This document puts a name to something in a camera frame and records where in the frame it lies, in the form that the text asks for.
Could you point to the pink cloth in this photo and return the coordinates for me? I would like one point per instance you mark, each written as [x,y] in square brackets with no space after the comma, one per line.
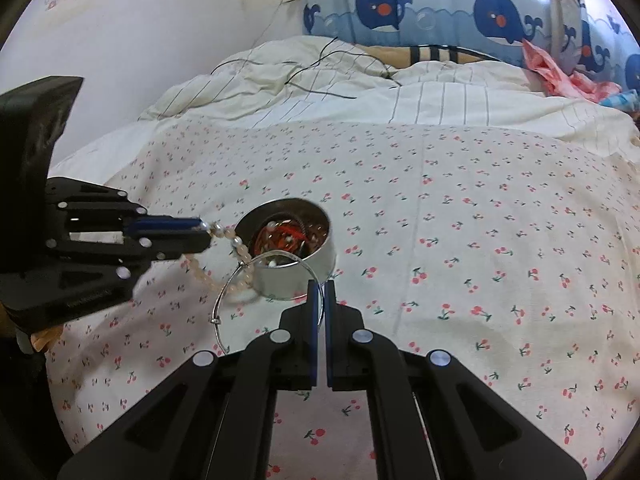
[555,72]

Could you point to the light blue cloth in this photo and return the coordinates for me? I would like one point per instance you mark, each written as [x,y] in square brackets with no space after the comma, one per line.
[622,99]

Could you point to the round metal tin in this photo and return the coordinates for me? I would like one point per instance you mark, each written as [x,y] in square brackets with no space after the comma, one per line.
[295,280]

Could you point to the white striped quilt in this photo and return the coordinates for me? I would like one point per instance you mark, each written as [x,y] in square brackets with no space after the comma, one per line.
[450,95]

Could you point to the silver bangle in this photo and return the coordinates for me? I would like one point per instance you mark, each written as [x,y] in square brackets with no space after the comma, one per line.
[222,292]

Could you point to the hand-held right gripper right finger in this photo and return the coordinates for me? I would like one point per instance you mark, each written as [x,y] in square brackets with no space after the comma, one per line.
[330,345]

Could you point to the striped beige pillow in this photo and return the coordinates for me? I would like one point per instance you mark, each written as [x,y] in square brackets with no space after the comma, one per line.
[440,55]

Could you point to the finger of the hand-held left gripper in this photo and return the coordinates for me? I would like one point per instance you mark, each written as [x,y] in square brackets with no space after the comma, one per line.
[165,224]
[170,247]

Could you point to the cherry print bed sheet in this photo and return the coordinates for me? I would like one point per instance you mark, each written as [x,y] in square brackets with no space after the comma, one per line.
[450,260]

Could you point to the blue whale print curtain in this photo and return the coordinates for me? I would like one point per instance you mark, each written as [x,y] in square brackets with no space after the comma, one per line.
[450,5]

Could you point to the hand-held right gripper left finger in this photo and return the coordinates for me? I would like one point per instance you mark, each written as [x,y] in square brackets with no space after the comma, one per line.
[313,340]

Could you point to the beige pole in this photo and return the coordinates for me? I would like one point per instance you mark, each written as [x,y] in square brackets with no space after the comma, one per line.
[555,10]

